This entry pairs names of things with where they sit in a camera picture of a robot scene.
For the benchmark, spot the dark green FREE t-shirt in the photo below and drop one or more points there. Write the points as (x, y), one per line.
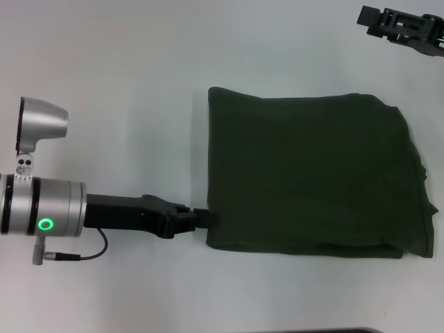
(305, 173)

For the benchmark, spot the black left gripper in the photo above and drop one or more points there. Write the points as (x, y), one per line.
(118, 213)

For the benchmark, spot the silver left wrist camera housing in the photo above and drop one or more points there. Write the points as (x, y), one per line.
(38, 121)

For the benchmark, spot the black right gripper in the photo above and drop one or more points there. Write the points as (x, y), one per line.
(433, 33)

